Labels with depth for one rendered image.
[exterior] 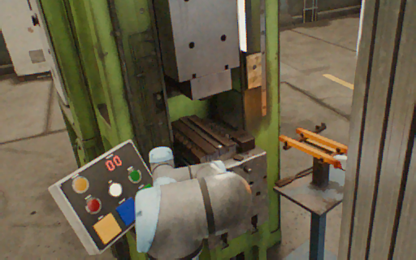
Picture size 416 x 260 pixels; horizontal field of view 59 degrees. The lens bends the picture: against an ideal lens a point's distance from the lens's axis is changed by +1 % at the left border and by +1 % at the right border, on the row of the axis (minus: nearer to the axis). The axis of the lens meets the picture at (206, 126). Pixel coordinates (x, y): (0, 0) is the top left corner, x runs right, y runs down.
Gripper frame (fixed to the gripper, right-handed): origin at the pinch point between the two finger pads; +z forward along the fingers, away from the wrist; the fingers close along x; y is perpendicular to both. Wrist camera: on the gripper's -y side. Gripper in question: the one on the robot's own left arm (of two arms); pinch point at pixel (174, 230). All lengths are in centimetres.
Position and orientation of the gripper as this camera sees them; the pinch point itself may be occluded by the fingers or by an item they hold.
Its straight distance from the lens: 139.8
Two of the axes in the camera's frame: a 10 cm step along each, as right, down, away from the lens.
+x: 9.9, -1.1, 0.2
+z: 0.9, 8.9, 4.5
